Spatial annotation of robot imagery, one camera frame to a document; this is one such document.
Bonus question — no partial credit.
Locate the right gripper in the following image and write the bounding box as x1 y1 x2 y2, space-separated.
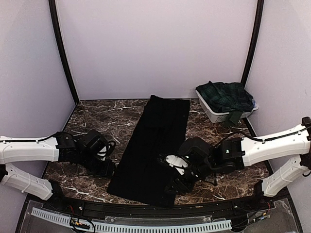
164 159 216 195

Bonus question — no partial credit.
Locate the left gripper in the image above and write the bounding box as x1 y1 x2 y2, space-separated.
78 150 119 179

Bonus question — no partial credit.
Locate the black t-shirt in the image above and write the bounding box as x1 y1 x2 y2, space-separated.
107 95 190 208

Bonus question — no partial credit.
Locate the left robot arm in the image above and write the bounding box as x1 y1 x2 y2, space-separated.
0 130 116 212

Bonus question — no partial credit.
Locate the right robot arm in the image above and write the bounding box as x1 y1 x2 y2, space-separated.
165 117 311 211

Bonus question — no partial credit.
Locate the white laundry basket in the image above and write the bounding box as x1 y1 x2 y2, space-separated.
195 88 259 124

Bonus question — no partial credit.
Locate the dark green plaid garment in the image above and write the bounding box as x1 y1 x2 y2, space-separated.
196 81 255 127

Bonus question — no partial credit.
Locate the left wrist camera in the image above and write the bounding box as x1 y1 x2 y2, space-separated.
78 130 116 161

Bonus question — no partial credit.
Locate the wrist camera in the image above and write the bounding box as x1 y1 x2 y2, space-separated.
157 137 211 175
78 130 116 161

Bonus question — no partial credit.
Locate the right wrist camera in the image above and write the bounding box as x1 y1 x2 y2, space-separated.
157 137 211 175

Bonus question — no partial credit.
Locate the white slotted cable duct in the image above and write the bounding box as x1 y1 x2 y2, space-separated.
31 208 232 233

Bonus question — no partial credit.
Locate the black front rail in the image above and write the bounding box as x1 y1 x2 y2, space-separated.
43 196 275 219

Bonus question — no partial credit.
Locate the left black frame post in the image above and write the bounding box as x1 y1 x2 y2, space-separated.
48 0 80 105

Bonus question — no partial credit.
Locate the black frame post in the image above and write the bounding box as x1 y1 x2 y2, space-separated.
241 0 264 88
48 0 80 105

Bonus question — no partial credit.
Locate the right black frame post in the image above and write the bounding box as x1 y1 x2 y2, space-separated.
241 0 264 88

